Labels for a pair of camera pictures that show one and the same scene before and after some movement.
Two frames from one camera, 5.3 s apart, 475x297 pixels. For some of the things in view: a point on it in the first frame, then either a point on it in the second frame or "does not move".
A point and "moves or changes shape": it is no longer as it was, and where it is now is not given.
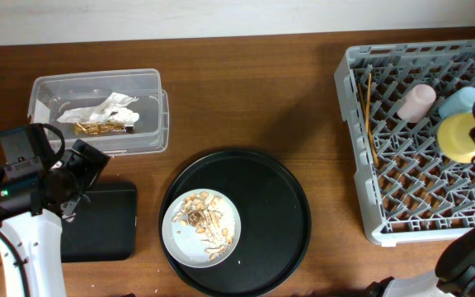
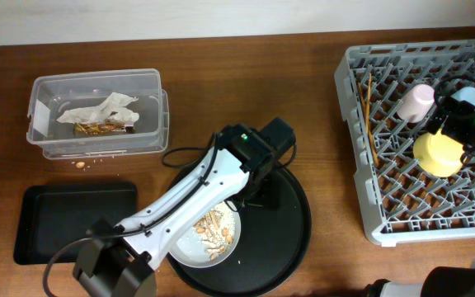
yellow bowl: x=453 y=137 moves or changes shape
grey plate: x=201 y=228 does not move
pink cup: x=415 y=108 does not move
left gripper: x=91 y=169 → x=270 y=197
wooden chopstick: x=368 y=103 does not move
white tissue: x=115 y=109 does not move
